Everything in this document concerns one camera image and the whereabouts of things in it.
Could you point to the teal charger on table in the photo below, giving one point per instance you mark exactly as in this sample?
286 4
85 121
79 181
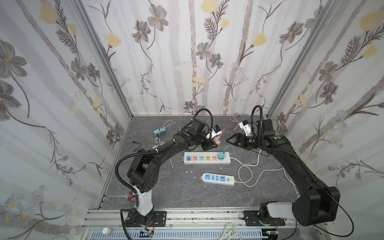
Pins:
156 132

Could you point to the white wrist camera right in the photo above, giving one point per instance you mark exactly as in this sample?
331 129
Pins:
246 127

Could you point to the white blue power strip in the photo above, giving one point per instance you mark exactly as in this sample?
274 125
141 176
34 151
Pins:
218 179

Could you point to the teal charger with cable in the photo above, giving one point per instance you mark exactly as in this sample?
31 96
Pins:
222 155

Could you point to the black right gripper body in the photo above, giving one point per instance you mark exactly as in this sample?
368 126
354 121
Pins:
242 140

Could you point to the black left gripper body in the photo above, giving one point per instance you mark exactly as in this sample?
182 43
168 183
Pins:
208 140

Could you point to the pink charger with cable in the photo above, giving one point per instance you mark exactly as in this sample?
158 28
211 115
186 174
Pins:
229 125

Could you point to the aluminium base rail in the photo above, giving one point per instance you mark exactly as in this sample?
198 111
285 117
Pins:
193 224

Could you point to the red handled scissors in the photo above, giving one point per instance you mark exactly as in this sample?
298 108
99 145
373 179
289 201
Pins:
131 197

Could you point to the white multicolour power strip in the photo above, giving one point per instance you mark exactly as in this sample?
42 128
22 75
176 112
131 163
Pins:
205 158

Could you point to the white scissors handles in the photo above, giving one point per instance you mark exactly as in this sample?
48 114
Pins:
229 233

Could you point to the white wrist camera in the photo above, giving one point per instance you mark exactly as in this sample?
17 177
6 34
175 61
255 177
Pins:
246 127
216 131

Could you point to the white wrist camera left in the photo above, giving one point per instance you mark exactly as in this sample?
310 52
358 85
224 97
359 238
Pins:
216 131

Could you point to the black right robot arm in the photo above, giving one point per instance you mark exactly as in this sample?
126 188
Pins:
317 203

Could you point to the white bottle cap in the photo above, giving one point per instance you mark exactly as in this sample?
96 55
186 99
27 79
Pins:
106 231

